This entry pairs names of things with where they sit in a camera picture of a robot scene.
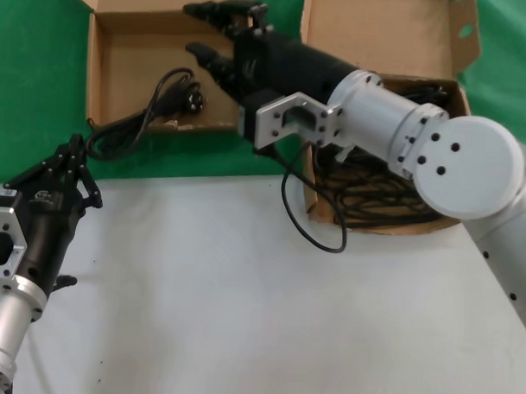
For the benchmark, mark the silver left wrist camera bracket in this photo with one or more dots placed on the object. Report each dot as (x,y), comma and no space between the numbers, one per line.
(3,222)

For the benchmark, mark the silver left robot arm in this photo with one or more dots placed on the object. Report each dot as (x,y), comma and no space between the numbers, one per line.
(4,317)

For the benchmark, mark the large torn cardboard box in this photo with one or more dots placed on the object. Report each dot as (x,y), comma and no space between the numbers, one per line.
(381,32)

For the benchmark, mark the small open cardboard box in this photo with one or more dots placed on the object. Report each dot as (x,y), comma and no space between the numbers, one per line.
(121,62)

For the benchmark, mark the green cloth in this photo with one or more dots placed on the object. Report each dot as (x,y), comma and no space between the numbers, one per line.
(34,68)

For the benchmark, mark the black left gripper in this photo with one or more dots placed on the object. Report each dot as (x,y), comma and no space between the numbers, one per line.
(46,224)

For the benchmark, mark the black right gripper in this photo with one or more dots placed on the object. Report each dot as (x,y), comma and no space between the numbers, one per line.
(289,64)

